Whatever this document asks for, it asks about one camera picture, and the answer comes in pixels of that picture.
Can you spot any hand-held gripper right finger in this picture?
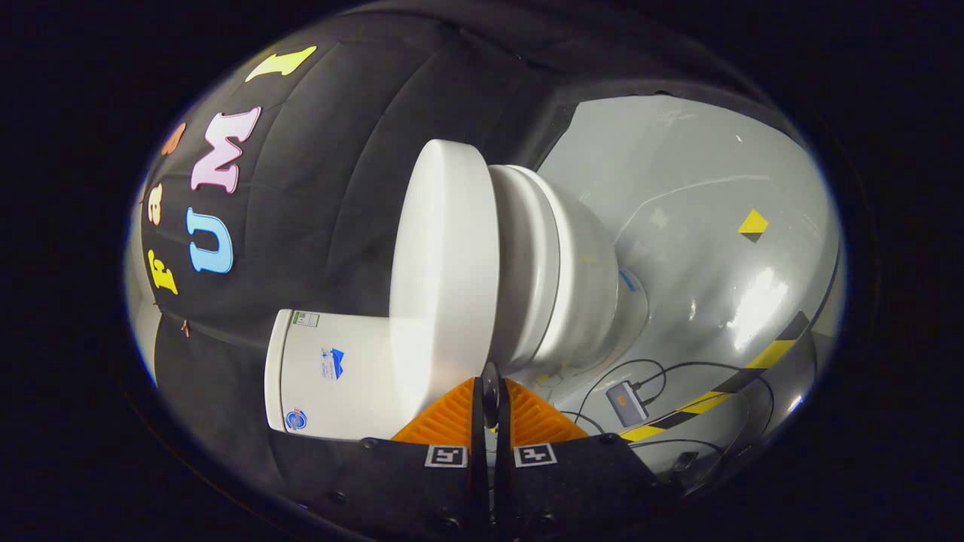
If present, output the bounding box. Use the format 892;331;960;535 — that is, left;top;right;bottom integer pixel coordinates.
490;363;685;542

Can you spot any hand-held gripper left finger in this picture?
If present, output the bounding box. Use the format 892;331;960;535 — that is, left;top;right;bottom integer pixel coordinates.
297;361;492;542

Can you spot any white toilet tank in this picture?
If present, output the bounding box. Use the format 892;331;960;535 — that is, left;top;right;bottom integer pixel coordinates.
264;309;411;442

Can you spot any small grey device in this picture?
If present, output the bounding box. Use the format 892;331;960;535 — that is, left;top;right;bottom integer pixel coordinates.
606;381;650;424

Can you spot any yellow black hazard tape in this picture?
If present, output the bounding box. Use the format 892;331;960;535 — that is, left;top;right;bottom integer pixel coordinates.
619;311;811;443

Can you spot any black backdrop cloth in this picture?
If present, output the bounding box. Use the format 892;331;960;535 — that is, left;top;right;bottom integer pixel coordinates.
139;8;761;513

